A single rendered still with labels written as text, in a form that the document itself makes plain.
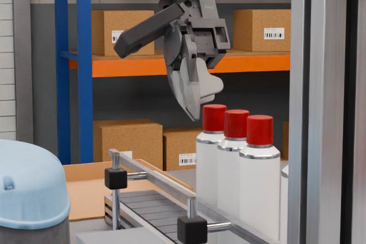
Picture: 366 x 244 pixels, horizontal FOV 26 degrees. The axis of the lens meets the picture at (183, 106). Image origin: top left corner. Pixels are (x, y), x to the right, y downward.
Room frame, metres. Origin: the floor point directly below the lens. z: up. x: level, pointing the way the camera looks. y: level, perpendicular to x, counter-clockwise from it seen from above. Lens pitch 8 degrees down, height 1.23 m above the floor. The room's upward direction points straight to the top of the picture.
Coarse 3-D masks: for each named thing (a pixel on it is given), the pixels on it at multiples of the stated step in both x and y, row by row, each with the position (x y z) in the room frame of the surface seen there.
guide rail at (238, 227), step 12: (120, 156) 1.34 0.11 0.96; (132, 168) 1.28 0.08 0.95; (144, 168) 1.24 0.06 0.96; (156, 180) 1.18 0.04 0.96; (168, 180) 1.16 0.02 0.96; (168, 192) 1.13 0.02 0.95; (180, 192) 1.09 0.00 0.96; (204, 204) 1.02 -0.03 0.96; (216, 216) 0.98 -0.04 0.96; (228, 216) 0.96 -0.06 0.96; (240, 228) 0.92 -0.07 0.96; (252, 228) 0.91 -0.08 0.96; (252, 240) 0.89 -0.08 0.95; (264, 240) 0.86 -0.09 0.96
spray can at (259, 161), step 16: (256, 128) 0.96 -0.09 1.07; (272, 128) 0.97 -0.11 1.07; (256, 144) 0.96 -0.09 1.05; (240, 160) 0.97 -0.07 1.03; (256, 160) 0.95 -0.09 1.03; (272, 160) 0.95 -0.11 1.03; (240, 176) 0.97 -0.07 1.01; (256, 176) 0.95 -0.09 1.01; (272, 176) 0.96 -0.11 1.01; (240, 192) 0.97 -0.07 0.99; (256, 192) 0.95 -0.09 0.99; (272, 192) 0.96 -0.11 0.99; (240, 208) 0.97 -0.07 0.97; (256, 208) 0.95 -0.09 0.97; (272, 208) 0.96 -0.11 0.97; (256, 224) 0.95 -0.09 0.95; (272, 224) 0.96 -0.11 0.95; (240, 240) 0.97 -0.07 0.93
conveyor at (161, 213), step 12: (132, 192) 1.41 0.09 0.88; (144, 192) 1.41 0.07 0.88; (156, 192) 1.41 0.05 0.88; (132, 204) 1.33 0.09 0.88; (144, 204) 1.33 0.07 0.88; (156, 204) 1.33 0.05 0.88; (168, 204) 1.33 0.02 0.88; (144, 216) 1.25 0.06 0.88; (156, 216) 1.25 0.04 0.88; (168, 216) 1.25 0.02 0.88; (180, 216) 1.25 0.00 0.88; (156, 228) 1.19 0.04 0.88; (168, 228) 1.18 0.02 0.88
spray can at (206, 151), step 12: (204, 108) 1.07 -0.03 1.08; (216, 108) 1.06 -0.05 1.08; (204, 120) 1.07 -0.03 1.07; (216, 120) 1.06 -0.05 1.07; (204, 132) 1.07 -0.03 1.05; (216, 132) 1.06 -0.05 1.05; (204, 144) 1.06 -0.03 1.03; (216, 144) 1.05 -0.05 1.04; (204, 156) 1.06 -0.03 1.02; (216, 156) 1.05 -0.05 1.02; (204, 168) 1.06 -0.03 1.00; (216, 168) 1.05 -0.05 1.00; (204, 180) 1.06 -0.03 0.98; (216, 180) 1.05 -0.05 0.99; (204, 192) 1.06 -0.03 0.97; (216, 192) 1.05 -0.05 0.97; (216, 204) 1.05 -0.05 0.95; (204, 216) 1.06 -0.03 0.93; (216, 240) 1.05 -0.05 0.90
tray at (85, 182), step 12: (72, 168) 1.70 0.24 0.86; (84, 168) 1.71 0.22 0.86; (96, 168) 1.72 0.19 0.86; (156, 168) 1.67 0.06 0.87; (72, 180) 1.70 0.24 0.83; (84, 180) 1.71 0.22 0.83; (96, 180) 1.71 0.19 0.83; (144, 180) 1.71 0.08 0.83; (72, 192) 1.60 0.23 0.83; (84, 192) 1.60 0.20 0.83; (96, 192) 1.60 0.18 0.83; (108, 192) 1.60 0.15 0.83; (120, 192) 1.60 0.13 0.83; (72, 204) 1.50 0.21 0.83; (84, 204) 1.50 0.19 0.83; (96, 204) 1.50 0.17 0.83; (72, 216) 1.42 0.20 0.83; (84, 216) 1.42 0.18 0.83; (96, 216) 1.42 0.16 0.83
